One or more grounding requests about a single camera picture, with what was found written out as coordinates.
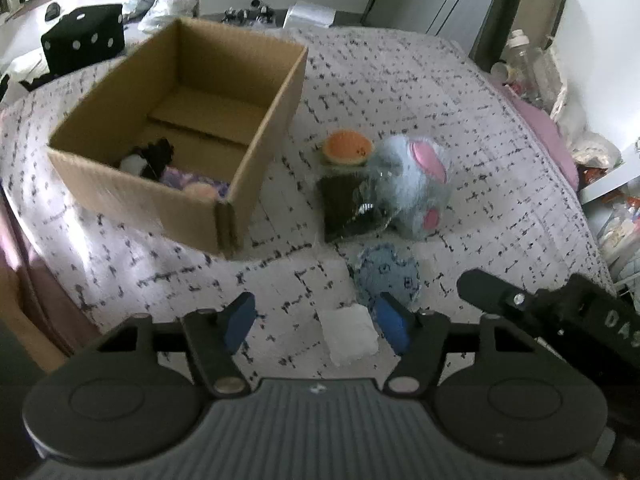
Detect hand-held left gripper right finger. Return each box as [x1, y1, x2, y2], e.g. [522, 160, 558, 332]
[375, 291, 544, 399]

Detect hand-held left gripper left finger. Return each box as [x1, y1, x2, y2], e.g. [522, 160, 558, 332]
[95, 291, 257, 399]

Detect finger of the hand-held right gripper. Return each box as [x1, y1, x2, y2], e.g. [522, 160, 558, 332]
[457, 268, 541, 318]

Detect white cloth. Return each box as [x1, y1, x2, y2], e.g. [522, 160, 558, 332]
[317, 304, 380, 367]

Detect blue round cloth pad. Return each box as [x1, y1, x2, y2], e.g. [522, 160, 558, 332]
[353, 244, 422, 312]

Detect blue and pink plush toy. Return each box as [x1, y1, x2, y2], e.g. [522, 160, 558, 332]
[372, 135, 454, 239]

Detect brown cardboard box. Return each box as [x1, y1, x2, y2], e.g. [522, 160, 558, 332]
[47, 16, 309, 261]

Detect burger plush toy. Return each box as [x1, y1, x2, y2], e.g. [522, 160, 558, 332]
[317, 130, 398, 244]

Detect purple soft toy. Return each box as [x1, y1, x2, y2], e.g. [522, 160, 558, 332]
[162, 167, 231, 199]

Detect peach plush toy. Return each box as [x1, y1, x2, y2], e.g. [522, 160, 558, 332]
[182, 182, 219, 204]

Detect white side table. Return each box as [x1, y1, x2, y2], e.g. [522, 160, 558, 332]
[577, 135, 640, 206]

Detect pink pillow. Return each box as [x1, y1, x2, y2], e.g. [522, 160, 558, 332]
[492, 77, 581, 191]

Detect black and white plush toy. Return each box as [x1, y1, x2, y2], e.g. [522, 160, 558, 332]
[119, 137, 176, 181]

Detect black-checked white bedspread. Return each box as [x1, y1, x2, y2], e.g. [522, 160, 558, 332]
[0, 25, 617, 382]

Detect pile of clear plastic bags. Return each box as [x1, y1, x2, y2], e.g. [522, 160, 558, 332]
[530, 35, 623, 171]

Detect clear plastic bottle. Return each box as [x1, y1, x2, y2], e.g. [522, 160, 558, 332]
[502, 29, 543, 96]

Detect dark brown folded board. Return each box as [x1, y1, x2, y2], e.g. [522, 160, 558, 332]
[470, 0, 571, 73]

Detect black metal gadgets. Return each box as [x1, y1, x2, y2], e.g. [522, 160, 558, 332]
[222, 0, 276, 25]

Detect white plastic box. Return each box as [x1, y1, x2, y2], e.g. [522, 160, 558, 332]
[283, 2, 338, 30]

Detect black dice cushion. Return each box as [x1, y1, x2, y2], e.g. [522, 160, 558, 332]
[41, 4, 125, 75]

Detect white plastic bag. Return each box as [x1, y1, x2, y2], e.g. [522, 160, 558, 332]
[137, 0, 202, 33]

